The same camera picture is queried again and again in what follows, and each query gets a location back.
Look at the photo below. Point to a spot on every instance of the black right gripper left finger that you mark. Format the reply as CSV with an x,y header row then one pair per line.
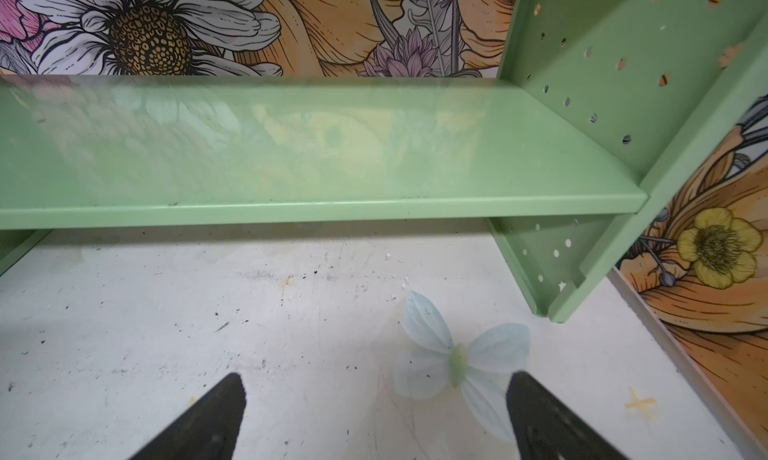
x,y
209,429

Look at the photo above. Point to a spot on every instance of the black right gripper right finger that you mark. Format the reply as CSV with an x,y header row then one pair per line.
x,y
545,428

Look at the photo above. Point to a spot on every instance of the green metal shelf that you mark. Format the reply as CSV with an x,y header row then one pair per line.
x,y
600,111

